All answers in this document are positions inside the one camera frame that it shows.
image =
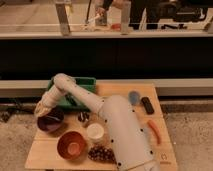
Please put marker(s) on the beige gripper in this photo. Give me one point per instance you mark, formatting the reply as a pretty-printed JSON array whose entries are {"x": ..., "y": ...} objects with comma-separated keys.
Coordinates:
[{"x": 41, "y": 110}]

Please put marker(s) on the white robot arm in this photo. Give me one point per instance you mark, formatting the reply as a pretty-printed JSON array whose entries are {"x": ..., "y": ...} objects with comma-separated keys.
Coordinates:
[{"x": 130, "y": 144}]

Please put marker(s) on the white paper cup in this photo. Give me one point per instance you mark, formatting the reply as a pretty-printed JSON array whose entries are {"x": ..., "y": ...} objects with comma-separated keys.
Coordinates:
[{"x": 95, "y": 132}]

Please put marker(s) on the purple bowl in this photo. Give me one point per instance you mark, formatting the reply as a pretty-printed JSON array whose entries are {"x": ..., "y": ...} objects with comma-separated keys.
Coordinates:
[{"x": 52, "y": 121}]

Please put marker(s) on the black tool in tray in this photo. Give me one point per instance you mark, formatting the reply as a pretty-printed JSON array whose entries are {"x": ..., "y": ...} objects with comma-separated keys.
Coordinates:
[{"x": 71, "y": 100}]

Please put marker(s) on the orange bowl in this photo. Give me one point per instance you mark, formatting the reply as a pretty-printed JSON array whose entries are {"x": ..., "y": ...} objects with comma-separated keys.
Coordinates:
[{"x": 71, "y": 145}]

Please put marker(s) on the wooden board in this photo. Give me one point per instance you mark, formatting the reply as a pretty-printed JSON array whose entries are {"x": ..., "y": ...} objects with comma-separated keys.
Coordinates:
[{"x": 43, "y": 152}]

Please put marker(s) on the green plastic tray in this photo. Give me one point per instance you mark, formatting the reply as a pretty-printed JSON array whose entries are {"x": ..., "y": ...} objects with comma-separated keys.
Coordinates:
[{"x": 87, "y": 82}]

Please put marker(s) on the bunch of dark grapes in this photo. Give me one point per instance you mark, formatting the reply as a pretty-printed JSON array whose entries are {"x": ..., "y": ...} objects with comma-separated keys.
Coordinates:
[{"x": 101, "y": 154}]

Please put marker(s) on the black remote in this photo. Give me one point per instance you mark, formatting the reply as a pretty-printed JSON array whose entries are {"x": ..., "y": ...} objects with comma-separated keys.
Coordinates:
[{"x": 147, "y": 105}]

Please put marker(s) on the orange carrot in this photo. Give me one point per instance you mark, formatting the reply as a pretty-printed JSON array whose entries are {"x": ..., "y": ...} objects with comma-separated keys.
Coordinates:
[{"x": 156, "y": 131}]

